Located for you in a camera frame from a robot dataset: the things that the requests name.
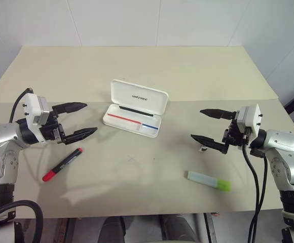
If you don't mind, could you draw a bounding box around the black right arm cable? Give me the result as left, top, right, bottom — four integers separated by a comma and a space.
241, 131, 270, 243

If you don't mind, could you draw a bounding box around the red and black marker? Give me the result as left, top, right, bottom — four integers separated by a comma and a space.
42, 147, 84, 182

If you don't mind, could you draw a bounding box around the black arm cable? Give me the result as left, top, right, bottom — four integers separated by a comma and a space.
241, 131, 270, 243
9, 88, 34, 125

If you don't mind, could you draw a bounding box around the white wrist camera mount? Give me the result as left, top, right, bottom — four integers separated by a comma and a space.
22, 93, 52, 133
238, 103, 264, 140

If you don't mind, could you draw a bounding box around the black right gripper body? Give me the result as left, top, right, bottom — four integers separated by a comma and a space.
222, 110, 251, 149

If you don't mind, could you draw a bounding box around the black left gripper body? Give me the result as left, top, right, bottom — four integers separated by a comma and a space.
39, 112, 67, 144

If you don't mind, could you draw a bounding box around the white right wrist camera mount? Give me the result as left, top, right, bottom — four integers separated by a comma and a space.
238, 103, 264, 140

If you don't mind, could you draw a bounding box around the metal table leg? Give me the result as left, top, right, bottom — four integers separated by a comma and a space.
203, 212, 220, 243

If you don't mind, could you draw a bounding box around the white open pencil case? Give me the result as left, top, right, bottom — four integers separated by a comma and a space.
102, 78, 169, 139

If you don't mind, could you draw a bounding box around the green capped clear highlighter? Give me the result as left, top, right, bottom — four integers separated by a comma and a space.
187, 170, 232, 192

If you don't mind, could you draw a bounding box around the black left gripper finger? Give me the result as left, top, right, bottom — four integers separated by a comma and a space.
51, 102, 88, 118
60, 127, 98, 146

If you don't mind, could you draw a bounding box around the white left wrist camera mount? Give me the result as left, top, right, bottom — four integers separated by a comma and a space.
22, 93, 52, 133

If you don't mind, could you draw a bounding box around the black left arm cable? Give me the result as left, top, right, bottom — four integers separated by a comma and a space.
9, 88, 34, 125

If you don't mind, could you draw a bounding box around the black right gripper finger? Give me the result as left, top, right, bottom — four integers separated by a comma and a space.
190, 134, 230, 155
199, 108, 235, 120

